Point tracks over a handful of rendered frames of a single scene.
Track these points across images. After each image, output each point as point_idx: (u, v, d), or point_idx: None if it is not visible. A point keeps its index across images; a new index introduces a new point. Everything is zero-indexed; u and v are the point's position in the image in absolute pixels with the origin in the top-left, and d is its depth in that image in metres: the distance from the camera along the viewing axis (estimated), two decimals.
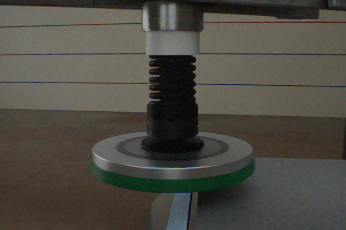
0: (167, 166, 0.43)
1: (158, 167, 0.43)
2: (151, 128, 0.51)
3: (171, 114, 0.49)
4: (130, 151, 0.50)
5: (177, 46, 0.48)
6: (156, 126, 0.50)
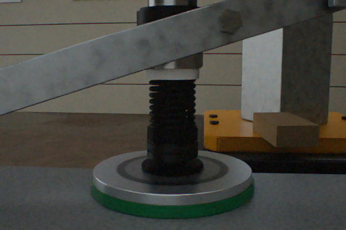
0: (246, 168, 0.53)
1: (251, 171, 0.52)
2: (151, 151, 0.51)
3: (171, 138, 0.49)
4: (196, 180, 0.48)
5: (177, 71, 0.48)
6: (156, 149, 0.50)
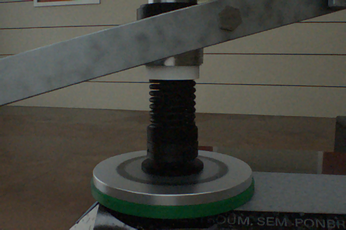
0: None
1: None
2: (151, 151, 0.51)
3: (171, 138, 0.49)
4: (212, 162, 0.56)
5: (177, 71, 0.48)
6: (156, 149, 0.50)
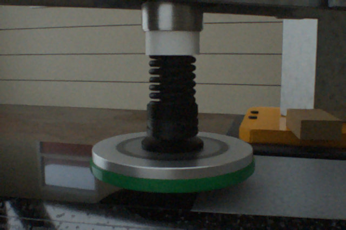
0: (197, 165, 0.43)
1: (189, 167, 0.43)
2: (151, 128, 0.51)
3: (171, 114, 0.49)
4: (139, 154, 0.48)
5: (177, 46, 0.48)
6: (156, 126, 0.50)
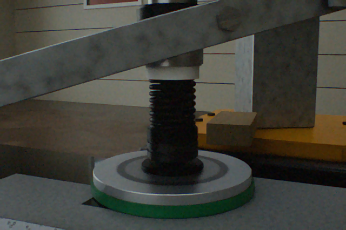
0: (199, 151, 0.62)
1: (206, 151, 0.62)
2: (151, 151, 0.51)
3: (171, 138, 0.49)
4: (217, 165, 0.54)
5: (177, 71, 0.48)
6: (156, 149, 0.50)
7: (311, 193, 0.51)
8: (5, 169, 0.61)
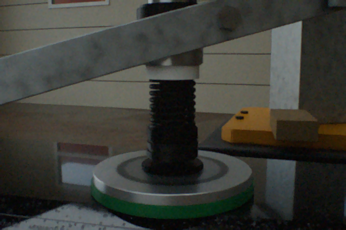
0: None
1: None
2: (151, 151, 0.51)
3: (171, 138, 0.49)
4: (198, 157, 0.58)
5: (177, 71, 0.48)
6: (156, 149, 0.50)
7: None
8: None
